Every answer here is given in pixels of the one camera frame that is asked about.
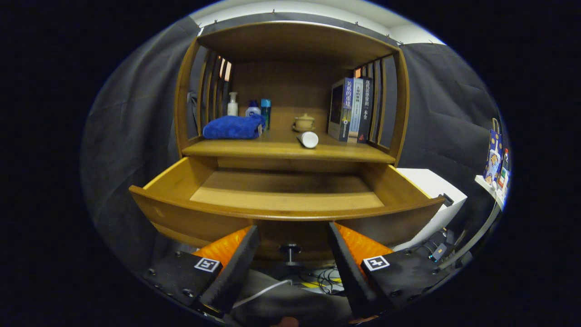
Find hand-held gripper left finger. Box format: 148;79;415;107
138;225;261;317

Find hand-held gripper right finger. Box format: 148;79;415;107
327;222;454;320

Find wooden drawer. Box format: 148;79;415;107
128;157;446;266

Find white and green tube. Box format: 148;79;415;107
297;131;319;149

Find white side cabinet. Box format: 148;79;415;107
393;168;468;251

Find wooden countertop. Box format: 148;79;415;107
182;107;396;164

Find wooden cabinet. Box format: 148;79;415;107
174;20;411;168

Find black electronics box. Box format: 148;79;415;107
422;229;457;263

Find blue towel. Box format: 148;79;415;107
202;114;266;140

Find white spine book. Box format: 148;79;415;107
347;78;364;144

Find blue spine book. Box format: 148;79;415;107
327;77;355;142

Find black spine book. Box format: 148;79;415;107
357;77;374;144

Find white shelf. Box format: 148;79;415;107
474;175;507;209

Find colourful printed bag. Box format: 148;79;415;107
483;118;503;184

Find tangled black floor cable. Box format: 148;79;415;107
300;266;343;296

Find white cable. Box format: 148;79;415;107
231;279;293;309

